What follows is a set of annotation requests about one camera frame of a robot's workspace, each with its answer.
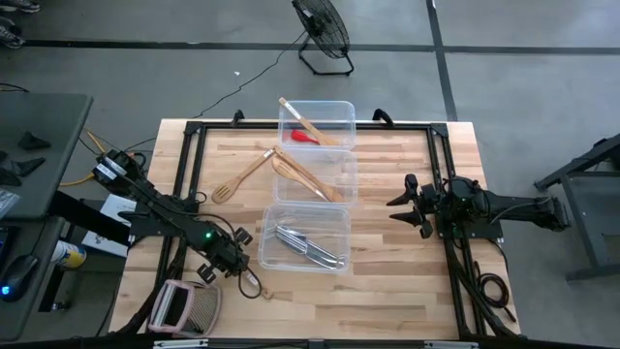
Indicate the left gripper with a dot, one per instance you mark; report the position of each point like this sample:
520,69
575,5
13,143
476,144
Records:
227,254

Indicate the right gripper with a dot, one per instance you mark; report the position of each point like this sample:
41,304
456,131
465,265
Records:
432,206

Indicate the wooden spoon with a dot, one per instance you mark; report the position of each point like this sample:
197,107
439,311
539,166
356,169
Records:
264,291

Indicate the wooden slotted spatula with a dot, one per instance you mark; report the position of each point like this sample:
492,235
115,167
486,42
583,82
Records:
232,186

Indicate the wooden salad fork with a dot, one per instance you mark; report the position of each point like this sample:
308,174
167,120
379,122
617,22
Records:
282,169

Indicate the long wooden turner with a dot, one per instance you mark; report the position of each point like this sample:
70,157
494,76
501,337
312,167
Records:
310,127

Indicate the red silicone spatula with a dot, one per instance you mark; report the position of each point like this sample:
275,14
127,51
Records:
300,136

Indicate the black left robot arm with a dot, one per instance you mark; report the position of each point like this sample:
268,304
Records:
160,213

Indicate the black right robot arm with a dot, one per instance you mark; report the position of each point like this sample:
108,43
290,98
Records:
523,213

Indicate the clear plastic bin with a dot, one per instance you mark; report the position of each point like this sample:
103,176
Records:
339,169
334,114
334,223

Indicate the white booklet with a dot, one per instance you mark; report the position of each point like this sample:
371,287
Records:
104,246

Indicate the white and yellow can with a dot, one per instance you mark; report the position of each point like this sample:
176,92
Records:
68,254

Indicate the black metal stand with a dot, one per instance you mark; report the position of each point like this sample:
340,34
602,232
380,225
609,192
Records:
586,203

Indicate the black floor fan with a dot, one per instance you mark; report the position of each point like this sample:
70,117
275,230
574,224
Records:
322,26

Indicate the dark desk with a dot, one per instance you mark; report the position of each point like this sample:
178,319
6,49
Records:
29,320

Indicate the black computer mouse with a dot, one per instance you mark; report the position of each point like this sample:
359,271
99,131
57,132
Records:
17,276

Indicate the black plastic part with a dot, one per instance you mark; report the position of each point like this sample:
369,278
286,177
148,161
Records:
9,178
33,141
26,166

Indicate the grey side table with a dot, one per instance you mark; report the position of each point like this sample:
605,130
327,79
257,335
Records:
48,116

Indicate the clear plastic packet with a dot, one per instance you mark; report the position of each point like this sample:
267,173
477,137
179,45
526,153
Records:
6,201

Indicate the person's shoe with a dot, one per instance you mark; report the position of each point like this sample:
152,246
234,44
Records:
21,6
10,35

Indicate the black aluminium table frame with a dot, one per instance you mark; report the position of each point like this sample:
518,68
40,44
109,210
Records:
387,125

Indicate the silver bracket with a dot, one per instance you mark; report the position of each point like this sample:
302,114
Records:
450,345
181,344

